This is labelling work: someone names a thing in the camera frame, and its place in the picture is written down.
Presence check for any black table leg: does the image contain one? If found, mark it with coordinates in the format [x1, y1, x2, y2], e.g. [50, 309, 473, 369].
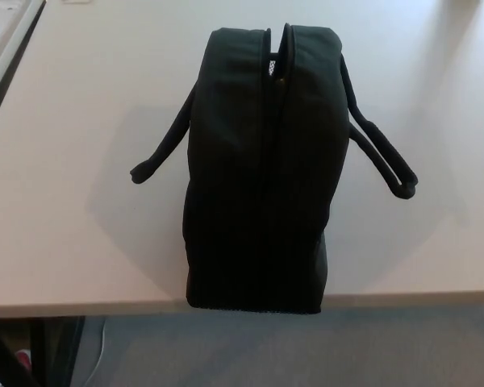
[30, 317, 86, 387]

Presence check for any white floor cable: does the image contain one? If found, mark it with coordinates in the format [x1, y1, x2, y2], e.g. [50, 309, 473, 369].
[92, 318, 107, 374]

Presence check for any white neighbouring desk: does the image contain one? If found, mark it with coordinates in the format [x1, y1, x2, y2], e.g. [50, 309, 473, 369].
[0, 0, 48, 98]

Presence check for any black diagonal rod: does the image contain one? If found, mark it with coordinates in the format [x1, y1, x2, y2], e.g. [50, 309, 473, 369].
[0, 322, 38, 387]

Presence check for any black insulated lunch bag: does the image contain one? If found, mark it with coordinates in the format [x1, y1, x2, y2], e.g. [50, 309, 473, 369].
[129, 24, 419, 316]

